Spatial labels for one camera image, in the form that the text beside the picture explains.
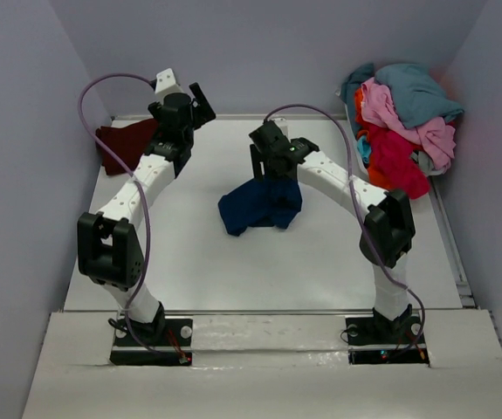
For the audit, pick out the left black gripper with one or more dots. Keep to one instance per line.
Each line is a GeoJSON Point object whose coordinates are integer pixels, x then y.
{"type": "Point", "coordinates": [202, 113]}

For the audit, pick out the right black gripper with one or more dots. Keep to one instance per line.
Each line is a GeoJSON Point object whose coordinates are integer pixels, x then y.
{"type": "Point", "coordinates": [257, 161]}

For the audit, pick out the navy blue t shirt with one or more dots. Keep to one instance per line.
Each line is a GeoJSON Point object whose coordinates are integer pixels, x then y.
{"type": "Point", "coordinates": [255, 204]}

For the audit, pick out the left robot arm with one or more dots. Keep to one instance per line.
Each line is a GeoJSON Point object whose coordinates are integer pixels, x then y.
{"type": "Point", "coordinates": [109, 250]}

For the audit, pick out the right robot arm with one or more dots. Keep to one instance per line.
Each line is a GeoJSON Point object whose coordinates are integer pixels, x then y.
{"type": "Point", "coordinates": [385, 218]}

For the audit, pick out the folded dark red shirt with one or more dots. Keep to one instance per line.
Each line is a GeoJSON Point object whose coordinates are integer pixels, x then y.
{"type": "Point", "coordinates": [129, 142]}

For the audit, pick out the light blue t shirt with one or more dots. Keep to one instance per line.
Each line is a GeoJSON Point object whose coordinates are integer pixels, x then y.
{"type": "Point", "coordinates": [364, 149]}

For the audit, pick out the orange t shirt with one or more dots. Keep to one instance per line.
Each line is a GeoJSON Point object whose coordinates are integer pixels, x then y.
{"type": "Point", "coordinates": [374, 173]}

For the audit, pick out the magenta t shirt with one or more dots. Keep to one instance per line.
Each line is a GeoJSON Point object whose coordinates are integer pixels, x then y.
{"type": "Point", "coordinates": [393, 156]}

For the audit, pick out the grey blue t shirt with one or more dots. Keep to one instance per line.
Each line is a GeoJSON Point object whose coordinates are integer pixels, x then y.
{"type": "Point", "coordinates": [417, 97]}

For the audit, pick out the light pink t shirt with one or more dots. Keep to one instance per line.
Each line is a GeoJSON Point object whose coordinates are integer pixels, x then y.
{"type": "Point", "coordinates": [435, 137]}

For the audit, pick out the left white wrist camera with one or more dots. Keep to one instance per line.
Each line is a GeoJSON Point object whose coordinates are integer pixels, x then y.
{"type": "Point", "coordinates": [165, 82]}

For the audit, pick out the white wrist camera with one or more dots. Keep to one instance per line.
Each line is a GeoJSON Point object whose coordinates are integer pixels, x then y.
{"type": "Point", "coordinates": [165, 82]}
{"type": "Point", "coordinates": [281, 124]}

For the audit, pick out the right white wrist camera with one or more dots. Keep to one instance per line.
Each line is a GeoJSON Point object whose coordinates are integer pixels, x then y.
{"type": "Point", "coordinates": [281, 124]}

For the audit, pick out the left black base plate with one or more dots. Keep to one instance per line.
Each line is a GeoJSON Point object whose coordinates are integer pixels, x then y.
{"type": "Point", "coordinates": [173, 348]}

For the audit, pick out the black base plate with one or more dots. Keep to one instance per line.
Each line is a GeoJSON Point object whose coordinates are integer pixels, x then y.
{"type": "Point", "coordinates": [173, 348]}
{"type": "Point", "coordinates": [367, 345]}

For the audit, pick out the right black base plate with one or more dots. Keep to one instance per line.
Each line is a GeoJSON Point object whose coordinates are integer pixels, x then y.
{"type": "Point", "coordinates": [367, 345]}

